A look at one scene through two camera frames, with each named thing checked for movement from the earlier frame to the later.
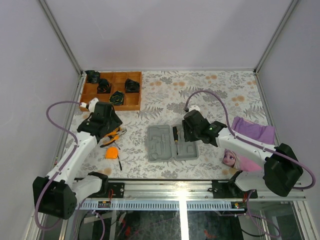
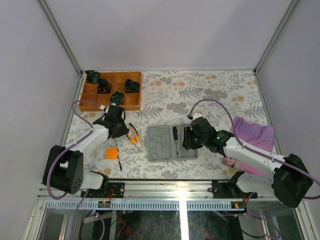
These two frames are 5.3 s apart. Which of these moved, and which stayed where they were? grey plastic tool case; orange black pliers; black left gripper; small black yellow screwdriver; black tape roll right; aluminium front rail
Moved: black left gripper; orange black pliers
Stayed: grey plastic tool case; small black yellow screwdriver; black tape roll right; aluminium front rail
